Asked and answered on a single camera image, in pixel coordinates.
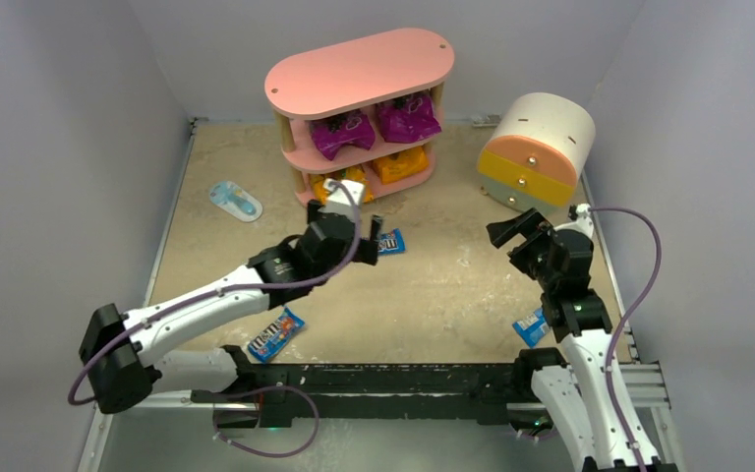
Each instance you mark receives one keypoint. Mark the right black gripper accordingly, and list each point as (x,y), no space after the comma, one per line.
(533,240)

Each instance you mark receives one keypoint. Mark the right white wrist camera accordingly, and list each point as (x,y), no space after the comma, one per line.
(580,220)

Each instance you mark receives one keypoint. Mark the blue m&m's candy pack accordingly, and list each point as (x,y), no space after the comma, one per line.
(391,243)
(272,340)

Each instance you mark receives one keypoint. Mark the light blue blister package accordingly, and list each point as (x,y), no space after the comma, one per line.
(234,200)

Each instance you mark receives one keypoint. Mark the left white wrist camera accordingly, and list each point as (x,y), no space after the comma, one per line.
(344,197)

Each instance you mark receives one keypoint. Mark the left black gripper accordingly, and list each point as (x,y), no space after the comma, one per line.
(349,237)

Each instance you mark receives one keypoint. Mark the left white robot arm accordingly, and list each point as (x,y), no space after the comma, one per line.
(127,356)

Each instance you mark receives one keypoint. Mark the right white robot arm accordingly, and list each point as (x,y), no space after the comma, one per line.
(579,382)

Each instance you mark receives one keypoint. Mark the pink three-tier shelf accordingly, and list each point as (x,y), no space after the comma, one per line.
(355,74)

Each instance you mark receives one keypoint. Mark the black metal base rail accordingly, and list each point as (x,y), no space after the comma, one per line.
(490,394)

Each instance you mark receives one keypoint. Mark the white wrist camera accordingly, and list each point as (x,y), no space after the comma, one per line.
(580,220)
(344,197)

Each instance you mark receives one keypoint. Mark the purple grape candy bag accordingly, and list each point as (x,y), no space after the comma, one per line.
(351,128)
(408,119)

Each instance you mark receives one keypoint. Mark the white round drawer cabinet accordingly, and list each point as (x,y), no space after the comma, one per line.
(537,152)

